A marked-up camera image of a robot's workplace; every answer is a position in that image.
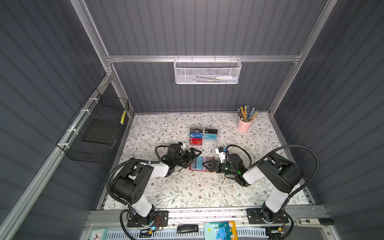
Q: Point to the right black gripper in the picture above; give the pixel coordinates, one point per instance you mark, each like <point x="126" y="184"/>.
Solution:
<point x="212" y="166"/>

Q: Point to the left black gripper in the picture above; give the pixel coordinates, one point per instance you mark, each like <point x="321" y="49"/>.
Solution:
<point x="187" y="157"/>

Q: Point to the red card holder wallet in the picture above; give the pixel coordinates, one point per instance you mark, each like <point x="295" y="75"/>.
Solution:
<point x="206" y="159"/>

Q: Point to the clear plastic organizer box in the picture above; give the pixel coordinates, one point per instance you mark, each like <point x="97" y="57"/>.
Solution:
<point x="196" y="135"/>

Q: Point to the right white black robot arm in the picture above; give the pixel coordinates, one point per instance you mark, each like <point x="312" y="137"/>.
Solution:
<point x="283" y="174"/>

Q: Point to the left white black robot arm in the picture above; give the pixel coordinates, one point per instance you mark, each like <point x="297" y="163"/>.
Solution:
<point x="127" y="182"/>

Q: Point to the pink pen cup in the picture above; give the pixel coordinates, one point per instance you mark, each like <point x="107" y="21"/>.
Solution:
<point x="243" y="127"/>

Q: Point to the pens in pink cup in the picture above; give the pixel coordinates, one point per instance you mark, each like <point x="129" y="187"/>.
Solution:
<point x="247" y="114"/>

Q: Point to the colourful picture book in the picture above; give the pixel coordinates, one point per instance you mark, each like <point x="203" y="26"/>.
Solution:
<point x="220" y="231"/>

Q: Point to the black stapler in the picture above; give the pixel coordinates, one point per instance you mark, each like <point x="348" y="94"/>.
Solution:
<point x="184" y="229"/>

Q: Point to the markers in white basket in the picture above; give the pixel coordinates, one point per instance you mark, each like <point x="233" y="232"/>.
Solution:
<point x="221" y="79"/>

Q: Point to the yellow tag on basket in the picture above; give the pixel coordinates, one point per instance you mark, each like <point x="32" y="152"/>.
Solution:
<point x="123" y="117"/>

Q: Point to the black pad in basket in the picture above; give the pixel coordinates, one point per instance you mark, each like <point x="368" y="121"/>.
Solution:
<point x="101" y="132"/>

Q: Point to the small teal clock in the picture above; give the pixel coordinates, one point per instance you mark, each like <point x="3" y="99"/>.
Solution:
<point x="98" y="234"/>

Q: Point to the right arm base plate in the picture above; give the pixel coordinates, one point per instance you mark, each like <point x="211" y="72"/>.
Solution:
<point x="266" y="216"/>

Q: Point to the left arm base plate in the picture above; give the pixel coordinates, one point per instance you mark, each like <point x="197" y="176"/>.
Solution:
<point x="154" y="219"/>

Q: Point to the white wire mesh basket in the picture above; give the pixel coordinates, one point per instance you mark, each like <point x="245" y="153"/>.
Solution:
<point x="186" y="69"/>

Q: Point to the black wire wall basket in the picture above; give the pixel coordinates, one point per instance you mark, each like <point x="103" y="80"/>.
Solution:
<point x="102" y="107"/>

